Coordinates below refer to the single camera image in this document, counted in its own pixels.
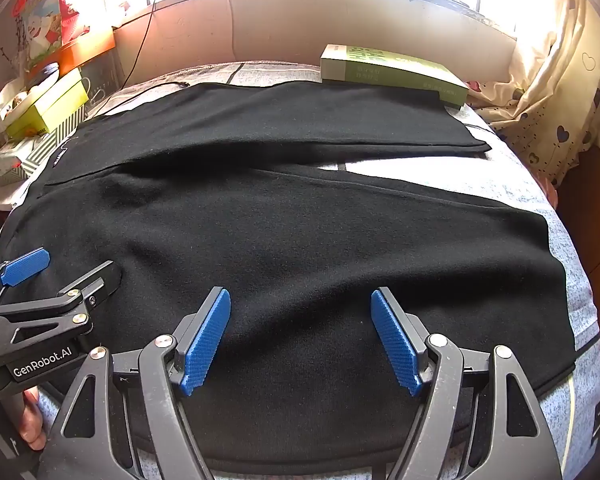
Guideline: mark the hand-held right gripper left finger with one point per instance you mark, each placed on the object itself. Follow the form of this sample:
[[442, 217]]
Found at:
[[207, 345]]

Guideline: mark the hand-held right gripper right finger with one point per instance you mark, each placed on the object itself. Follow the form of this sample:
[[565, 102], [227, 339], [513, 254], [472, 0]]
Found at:
[[395, 345]]

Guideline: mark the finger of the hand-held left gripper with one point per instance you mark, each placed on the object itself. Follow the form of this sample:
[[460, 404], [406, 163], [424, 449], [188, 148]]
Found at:
[[27, 265], [102, 282]]

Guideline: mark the black pants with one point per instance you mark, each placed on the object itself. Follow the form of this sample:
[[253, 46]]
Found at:
[[300, 240]]

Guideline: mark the person's left hand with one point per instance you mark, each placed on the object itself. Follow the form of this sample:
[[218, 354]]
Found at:
[[32, 425]]

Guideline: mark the striped box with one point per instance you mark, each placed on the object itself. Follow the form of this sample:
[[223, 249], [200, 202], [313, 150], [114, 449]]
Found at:
[[45, 150]]

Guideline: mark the lime green box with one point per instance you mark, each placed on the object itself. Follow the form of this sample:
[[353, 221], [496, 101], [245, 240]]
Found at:
[[50, 105]]

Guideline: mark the grey checked bed sheet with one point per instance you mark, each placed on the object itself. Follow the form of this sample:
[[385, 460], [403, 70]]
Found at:
[[530, 205]]

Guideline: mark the orange box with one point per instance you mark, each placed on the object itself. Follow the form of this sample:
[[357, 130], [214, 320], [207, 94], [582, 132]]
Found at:
[[87, 50]]

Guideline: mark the wooden wardrobe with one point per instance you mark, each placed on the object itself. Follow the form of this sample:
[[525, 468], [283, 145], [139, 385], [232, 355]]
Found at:
[[590, 220]]

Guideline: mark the colourful printed bag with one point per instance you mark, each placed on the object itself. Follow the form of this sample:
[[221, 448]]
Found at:
[[40, 25]]

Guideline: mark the green book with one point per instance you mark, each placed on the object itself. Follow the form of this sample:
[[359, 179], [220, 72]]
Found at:
[[380, 72]]

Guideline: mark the cream heart-print curtain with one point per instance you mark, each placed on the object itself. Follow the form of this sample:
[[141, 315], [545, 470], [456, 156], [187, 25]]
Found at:
[[555, 110]]

